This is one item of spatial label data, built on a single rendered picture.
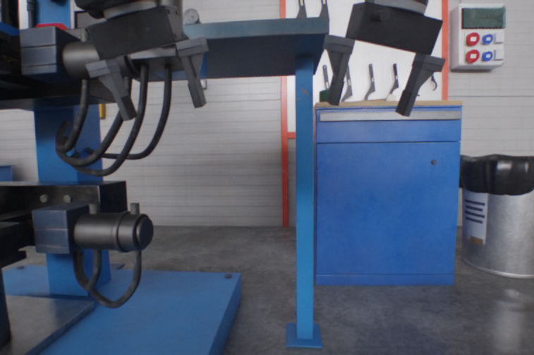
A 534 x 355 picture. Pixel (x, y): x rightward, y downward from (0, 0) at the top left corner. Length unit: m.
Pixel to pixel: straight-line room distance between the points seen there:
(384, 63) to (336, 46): 2.36
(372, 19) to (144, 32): 0.33
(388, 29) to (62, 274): 1.39
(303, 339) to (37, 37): 1.24
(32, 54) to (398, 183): 1.48
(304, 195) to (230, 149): 1.75
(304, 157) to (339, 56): 0.54
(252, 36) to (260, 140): 1.83
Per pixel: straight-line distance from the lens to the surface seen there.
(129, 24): 0.49
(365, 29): 0.47
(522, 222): 1.95
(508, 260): 2.00
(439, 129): 1.60
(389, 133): 1.50
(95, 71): 0.55
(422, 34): 0.51
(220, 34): 0.87
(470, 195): 1.99
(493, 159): 1.88
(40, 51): 0.94
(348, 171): 1.44
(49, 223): 0.92
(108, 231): 0.84
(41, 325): 1.23
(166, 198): 2.89
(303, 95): 0.98
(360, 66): 2.75
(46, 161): 1.39
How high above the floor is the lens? 0.69
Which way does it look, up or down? 5 degrees down
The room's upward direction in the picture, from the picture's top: 1 degrees counter-clockwise
